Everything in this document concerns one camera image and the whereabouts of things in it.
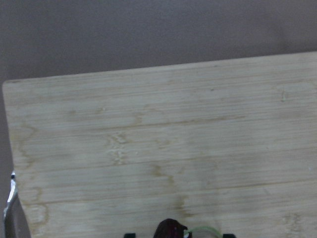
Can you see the dark red cherry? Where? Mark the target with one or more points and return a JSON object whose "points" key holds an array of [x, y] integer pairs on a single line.
{"points": [[171, 228]]}

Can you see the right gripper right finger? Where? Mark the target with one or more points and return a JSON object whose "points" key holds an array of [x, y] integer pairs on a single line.
{"points": [[228, 235]]}

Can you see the wooden cutting board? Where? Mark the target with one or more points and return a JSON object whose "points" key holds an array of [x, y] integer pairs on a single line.
{"points": [[230, 144]]}

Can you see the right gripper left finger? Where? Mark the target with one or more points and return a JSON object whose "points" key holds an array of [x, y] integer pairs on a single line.
{"points": [[129, 235]]}

